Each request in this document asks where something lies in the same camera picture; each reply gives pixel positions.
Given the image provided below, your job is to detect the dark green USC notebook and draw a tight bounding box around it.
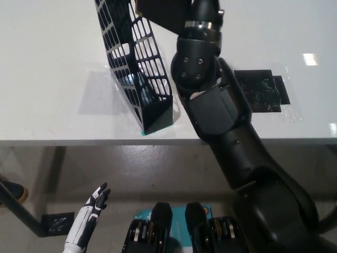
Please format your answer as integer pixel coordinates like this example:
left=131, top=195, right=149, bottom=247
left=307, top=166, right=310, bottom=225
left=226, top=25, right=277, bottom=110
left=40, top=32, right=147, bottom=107
left=135, top=0, right=191, bottom=35

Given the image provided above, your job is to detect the dark shoe with tan sole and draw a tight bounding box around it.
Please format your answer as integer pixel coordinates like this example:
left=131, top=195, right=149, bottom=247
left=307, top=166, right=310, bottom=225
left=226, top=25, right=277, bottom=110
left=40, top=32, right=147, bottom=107
left=0, top=173, right=29, bottom=205

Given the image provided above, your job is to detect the black slanted table leg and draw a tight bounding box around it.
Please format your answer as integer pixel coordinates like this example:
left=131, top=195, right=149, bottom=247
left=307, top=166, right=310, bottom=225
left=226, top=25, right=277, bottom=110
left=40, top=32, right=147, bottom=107
left=0, top=181, right=49, bottom=237
left=318, top=208, right=337, bottom=234

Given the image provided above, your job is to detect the black tape patch on table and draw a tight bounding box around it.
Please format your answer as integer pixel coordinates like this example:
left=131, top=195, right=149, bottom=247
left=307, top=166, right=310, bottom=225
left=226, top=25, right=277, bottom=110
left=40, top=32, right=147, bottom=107
left=233, top=69, right=292, bottom=114

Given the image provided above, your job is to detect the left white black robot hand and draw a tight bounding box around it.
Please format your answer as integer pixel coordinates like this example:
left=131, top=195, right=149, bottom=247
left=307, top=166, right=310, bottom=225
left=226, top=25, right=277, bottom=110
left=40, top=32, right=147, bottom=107
left=65, top=182, right=111, bottom=246

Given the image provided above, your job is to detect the black mesh file shelf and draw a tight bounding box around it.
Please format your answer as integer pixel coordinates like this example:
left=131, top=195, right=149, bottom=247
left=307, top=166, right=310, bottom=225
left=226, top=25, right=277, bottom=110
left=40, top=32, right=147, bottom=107
left=94, top=0, right=174, bottom=134

